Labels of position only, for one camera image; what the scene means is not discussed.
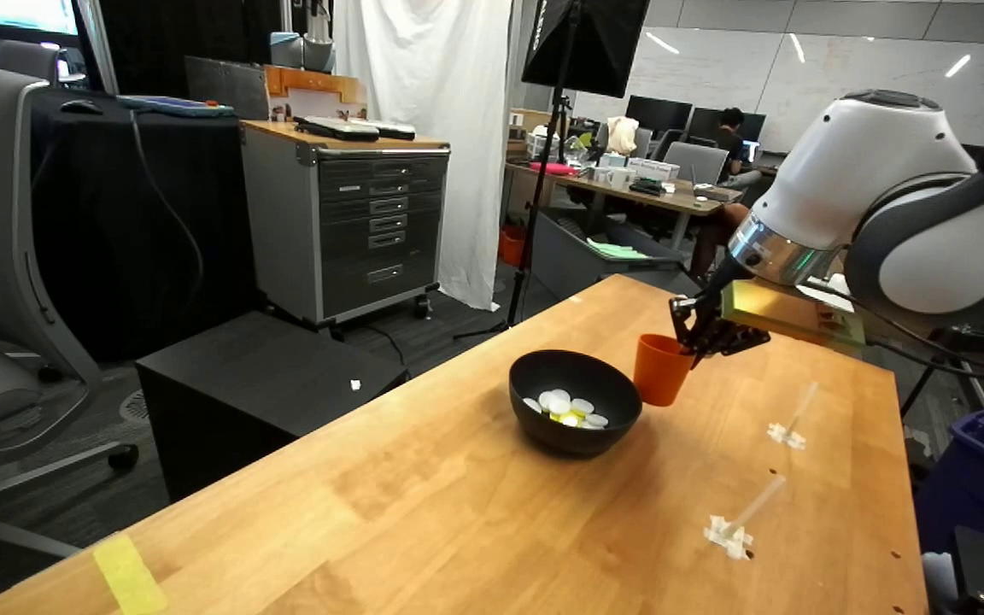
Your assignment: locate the black light softbox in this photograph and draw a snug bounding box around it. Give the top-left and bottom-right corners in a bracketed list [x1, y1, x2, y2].
[523, 0, 649, 97]

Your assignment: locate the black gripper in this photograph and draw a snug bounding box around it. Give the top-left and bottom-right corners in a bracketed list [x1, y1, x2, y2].
[671, 290, 769, 361]

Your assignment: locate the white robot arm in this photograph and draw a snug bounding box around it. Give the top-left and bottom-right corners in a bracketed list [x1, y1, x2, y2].
[671, 89, 984, 360]

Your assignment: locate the yellow tape strip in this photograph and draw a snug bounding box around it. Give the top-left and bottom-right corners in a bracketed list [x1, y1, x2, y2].
[94, 533, 169, 615]

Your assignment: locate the white tape mark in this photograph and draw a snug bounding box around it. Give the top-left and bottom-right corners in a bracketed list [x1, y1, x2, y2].
[766, 381, 819, 452]
[705, 474, 785, 560]

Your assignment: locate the yellow green wrist camera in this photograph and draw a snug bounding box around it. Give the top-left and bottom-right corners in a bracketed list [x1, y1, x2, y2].
[721, 279, 866, 344]

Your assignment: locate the white tape mark near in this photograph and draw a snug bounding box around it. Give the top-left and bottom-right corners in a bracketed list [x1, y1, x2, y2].
[705, 474, 785, 560]

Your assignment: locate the black bowl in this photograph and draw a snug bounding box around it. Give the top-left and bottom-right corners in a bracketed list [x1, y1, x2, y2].
[508, 347, 643, 458]

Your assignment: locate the orange plastic cup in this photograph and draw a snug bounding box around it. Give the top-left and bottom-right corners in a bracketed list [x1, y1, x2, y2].
[636, 334, 690, 405]

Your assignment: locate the grey metal drawer cabinet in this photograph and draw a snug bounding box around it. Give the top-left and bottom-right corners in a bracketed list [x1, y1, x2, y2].
[244, 118, 452, 323]

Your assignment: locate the seated person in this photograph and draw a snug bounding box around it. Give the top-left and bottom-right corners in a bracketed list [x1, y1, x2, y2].
[690, 106, 785, 278]

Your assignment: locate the white hanging curtain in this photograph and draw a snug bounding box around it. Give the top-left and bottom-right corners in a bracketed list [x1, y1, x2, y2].
[331, 0, 516, 314]

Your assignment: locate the white tape mark far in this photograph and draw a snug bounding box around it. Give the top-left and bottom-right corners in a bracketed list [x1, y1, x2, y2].
[766, 381, 819, 452]

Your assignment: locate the black low box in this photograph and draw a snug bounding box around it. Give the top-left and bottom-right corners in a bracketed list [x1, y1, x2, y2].
[138, 310, 405, 499]

